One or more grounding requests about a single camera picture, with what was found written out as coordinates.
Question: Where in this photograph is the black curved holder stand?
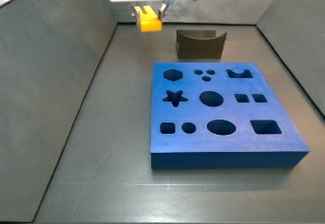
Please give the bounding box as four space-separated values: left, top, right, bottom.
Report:
177 29 228 59

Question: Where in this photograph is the yellow double-square forked block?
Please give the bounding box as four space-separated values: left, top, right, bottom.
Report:
138 6 163 32

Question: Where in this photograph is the blue shape-sorting foam board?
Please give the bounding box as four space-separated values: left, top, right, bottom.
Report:
150 63 311 169

